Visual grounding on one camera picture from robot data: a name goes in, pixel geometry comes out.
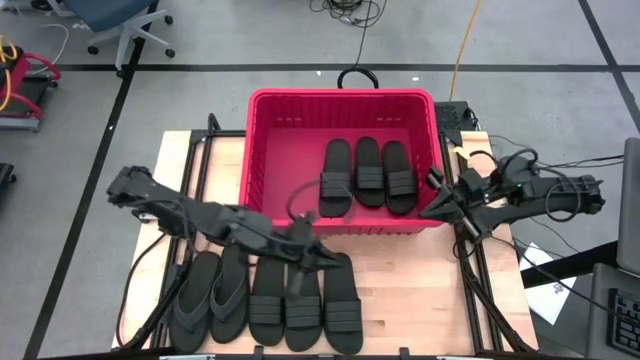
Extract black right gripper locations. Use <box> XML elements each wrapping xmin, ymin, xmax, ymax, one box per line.
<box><xmin>419</xmin><ymin>165</ymin><xmax>501</xmax><ymax>240</ymax></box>

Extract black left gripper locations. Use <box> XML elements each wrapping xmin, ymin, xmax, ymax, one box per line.
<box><xmin>272</xmin><ymin>210</ymin><xmax>344</xmax><ymax>296</ymax></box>

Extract black slide sandal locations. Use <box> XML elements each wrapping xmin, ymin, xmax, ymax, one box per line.
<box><xmin>283</xmin><ymin>264</ymin><xmax>324</xmax><ymax>353</ymax></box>
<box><xmin>353</xmin><ymin>136</ymin><xmax>386</xmax><ymax>209</ymax></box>
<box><xmin>248</xmin><ymin>257</ymin><xmax>287</xmax><ymax>347</ymax></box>
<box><xmin>323</xmin><ymin>252</ymin><xmax>365</xmax><ymax>356</ymax></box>
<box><xmin>382</xmin><ymin>140</ymin><xmax>419</xmax><ymax>216</ymax></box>
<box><xmin>318</xmin><ymin>138</ymin><xmax>355</xmax><ymax>219</ymax></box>

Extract red plastic bin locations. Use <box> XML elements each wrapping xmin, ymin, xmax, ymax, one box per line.
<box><xmin>238</xmin><ymin>88</ymin><xmax>446</xmax><ymax>238</ymax></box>

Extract black vented electronics box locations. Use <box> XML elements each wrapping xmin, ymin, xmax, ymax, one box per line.
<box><xmin>433</xmin><ymin>101</ymin><xmax>476</xmax><ymax>134</ymax></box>

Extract black flip-flop sandal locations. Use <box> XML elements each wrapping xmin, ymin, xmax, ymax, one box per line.
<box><xmin>208</xmin><ymin>244</ymin><xmax>251</xmax><ymax>345</ymax></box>
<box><xmin>168</xmin><ymin>250</ymin><xmax>222</xmax><ymax>354</ymax></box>

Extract white paper sheet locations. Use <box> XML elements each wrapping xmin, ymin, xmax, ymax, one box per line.
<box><xmin>519</xmin><ymin>242</ymin><xmax>577</xmax><ymax>326</ymax></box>

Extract grey monitor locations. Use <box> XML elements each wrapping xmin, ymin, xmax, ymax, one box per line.
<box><xmin>615</xmin><ymin>137</ymin><xmax>640</xmax><ymax>276</ymax></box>

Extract grey desk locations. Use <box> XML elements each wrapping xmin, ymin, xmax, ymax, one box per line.
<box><xmin>584</xmin><ymin>262</ymin><xmax>640</xmax><ymax>360</ymax></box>

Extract black keyboard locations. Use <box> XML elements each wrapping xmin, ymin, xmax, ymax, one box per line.
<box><xmin>606</xmin><ymin>288</ymin><xmax>640</xmax><ymax>359</ymax></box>

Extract blue office chair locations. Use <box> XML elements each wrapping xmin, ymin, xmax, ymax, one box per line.
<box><xmin>59</xmin><ymin>0</ymin><xmax>176</xmax><ymax>76</ymax></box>

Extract red metal cart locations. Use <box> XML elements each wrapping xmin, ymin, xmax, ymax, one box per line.
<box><xmin>0</xmin><ymin>44</ymin><xmax>62</xmax><ymax>132</ymax></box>

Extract thin black cable loop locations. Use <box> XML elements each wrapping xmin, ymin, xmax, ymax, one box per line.
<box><xmin>285</xmin><ymin>179</ymin><xmax>351</xmax><ymax>221</ymax></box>

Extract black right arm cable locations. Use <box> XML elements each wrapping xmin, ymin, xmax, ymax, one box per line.
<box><xmin>543</xmin><ymin>167</ymin><xmax>584</xmax><ymax>224</ymax></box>

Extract black aluminium frame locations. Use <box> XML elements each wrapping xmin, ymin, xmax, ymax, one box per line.
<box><xmin>437</xmin><ymin>129</ymin><xmax>537</xmax><ymax>354</ymax></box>
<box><xmin>119</xmin><ymin>112</ymin><xmax>247</xmax><ymax>351</ymax></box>

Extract long yellow floor cable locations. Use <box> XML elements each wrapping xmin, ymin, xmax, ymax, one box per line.
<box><xmin>448</xmin><ymin>0</ymin><xmax>484</xmax><ymax>101</ymax></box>

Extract black side cables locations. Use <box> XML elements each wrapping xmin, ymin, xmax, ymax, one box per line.
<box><xmin>487</xmin><ymin>133</ymin><xmax>626</xmax><ymax>171</ymax></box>

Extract thick black cable loop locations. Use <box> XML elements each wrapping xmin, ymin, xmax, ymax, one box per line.
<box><xmin>337</xmin><ymin>67</ymin><xmax>380</xmax><ymax>90</ymax></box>

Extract black table cable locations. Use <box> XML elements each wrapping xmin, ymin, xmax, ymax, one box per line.
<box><xmin>115</xmin><ymin>232</ymin><xmax>169</xmax><ymax>349</ymax></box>

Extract black cable bundle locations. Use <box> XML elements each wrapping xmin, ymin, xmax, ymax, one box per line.
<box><xmin>308</xmin><ymin>0</ymin><xmax>389</xmax><ymax>69</ymax></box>

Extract white floor cable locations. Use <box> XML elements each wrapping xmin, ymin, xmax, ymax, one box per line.
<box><xmin>29</xmin><ymin>23</ymin><xmax>70</xmax><ymax>69</ymax></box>

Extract yellow coiled cable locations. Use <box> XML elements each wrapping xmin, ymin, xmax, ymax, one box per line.
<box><xmin>0</xmin><ymin>34</ymin><xmax>19</xmax><ymax>114</ymax></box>

